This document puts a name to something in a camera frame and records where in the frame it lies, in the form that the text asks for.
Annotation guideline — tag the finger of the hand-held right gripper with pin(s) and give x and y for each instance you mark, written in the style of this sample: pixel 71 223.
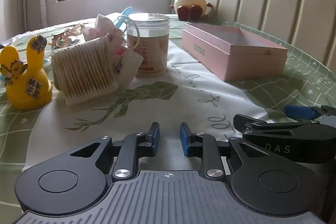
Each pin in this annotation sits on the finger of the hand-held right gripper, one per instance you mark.
pixel 299 111
pixel 252 121

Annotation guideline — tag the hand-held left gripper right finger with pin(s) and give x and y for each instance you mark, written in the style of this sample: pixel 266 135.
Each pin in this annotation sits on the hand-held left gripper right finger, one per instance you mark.
pixel 183 138

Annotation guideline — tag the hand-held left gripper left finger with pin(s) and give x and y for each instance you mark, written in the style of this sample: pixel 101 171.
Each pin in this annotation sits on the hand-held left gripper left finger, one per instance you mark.
pixel 156 136

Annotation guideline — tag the pink cardboard box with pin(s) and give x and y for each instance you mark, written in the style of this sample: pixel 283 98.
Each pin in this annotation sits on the pink cardboard box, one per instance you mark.
pixel 223 58

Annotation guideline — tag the cotton swab pack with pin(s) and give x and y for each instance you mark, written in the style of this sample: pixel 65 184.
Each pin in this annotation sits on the cotton swab pack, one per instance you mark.
pixel 84 69

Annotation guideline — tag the yellow rabbit-shaped toy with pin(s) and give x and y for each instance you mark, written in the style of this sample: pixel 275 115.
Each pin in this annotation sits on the yellow rabbit-shaped toy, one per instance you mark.
pixel 26 87

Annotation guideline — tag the green white printed bedsheet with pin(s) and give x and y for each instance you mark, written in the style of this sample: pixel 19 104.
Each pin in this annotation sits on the green white printed bedsheet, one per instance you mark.
pixel 183 98

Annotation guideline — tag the white cotton pad packet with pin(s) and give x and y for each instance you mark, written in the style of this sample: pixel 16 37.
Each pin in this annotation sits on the white cotton pad packet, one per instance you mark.
pixel 128 64

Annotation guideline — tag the clear plastic powder jar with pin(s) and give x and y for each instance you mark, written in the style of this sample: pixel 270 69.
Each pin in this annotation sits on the clear plastic powder jar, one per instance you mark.
pixel 149 56

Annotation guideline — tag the cream padded headboard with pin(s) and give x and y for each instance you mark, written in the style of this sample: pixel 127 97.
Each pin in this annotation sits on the cream padded headboard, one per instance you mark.
pixel 275 11

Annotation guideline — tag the pink crumpled wrapper pile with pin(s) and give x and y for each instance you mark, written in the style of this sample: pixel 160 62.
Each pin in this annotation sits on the pink crumpled wrapper pile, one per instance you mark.
pixel 103 26

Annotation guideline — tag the cream round plush toy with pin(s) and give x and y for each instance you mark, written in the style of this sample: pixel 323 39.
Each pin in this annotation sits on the cream round plush toy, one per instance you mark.
pixel 189 1

